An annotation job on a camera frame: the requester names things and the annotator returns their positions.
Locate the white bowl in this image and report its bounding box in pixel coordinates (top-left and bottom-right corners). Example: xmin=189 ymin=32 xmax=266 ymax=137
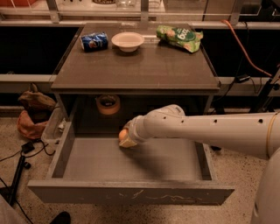
xmin=111 ymin=32 xmax=144 ymax=53

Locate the orange fruit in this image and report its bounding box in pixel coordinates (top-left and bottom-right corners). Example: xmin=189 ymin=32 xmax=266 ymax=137
xmin=119 ymin=129 xmax=128 ymax=141

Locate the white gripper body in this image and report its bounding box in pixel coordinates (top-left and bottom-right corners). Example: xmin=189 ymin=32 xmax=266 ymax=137
xmin=128 ymin=115 xmax=149 ymax=144

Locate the grey cabinet table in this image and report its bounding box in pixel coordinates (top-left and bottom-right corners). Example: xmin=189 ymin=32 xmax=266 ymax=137
xmin=52 ymin=27 xmax=220 ymax=135

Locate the brown cloth bag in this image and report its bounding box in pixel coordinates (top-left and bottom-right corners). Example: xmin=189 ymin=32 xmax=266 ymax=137
xmin=18 ymin=83 xmax=56 ymax=112

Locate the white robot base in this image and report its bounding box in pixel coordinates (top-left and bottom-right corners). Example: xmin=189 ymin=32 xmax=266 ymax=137
xmin=250 ymin=149 xmax=280 ymax=224

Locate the roll of masking tape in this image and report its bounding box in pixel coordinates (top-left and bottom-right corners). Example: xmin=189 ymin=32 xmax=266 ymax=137
xmin=96 ymin=94 xmax=121 ymax=116

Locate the open grey top drawer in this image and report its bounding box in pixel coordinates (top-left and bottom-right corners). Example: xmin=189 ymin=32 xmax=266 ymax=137
xmin=28 ymin=122 xmax=235 ymax=206

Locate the orange cloth bag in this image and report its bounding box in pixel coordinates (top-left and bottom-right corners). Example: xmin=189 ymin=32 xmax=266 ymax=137
xmin=17 ymin=110 xmax=47 ymax=139

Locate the orange cable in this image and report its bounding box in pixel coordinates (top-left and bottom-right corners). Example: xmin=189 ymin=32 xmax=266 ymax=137
xmin=220 ymin=19 xmax=274 ymax=78

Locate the crushed blue soda can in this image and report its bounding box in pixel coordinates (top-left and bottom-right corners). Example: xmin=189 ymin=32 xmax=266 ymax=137
xmin=80 ymin=31 xmax=108 ymax=52

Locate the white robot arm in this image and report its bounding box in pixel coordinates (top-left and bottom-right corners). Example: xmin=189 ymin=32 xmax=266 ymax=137
xmin=119 ymin=104 xmax=280 ymax=158

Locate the black shoe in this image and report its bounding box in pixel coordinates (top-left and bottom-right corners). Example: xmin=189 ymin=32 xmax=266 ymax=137
xmin=50 ymin=211 xmax=71 ymax=224

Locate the black tripod stand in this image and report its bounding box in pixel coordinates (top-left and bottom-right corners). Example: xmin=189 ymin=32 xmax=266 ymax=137
xmin=0 ymin=156 xmax=31 ymax=206

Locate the green chip bag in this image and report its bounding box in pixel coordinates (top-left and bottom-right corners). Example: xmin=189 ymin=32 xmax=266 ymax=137
xmin=156 ymin=25 xmax=203 ymax=53

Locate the black power adapter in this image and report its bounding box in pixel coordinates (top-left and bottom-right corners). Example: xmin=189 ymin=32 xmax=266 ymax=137
xmin=234 ymin=74 xmax=250 ymax=83

